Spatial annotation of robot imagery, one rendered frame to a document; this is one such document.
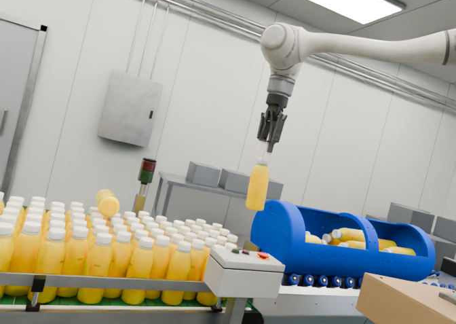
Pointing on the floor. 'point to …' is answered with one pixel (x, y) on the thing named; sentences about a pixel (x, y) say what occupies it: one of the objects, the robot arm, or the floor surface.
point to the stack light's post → (138, 204)
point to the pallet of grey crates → (447, 236)
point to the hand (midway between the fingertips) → (264, 152)
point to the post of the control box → (234, 310)
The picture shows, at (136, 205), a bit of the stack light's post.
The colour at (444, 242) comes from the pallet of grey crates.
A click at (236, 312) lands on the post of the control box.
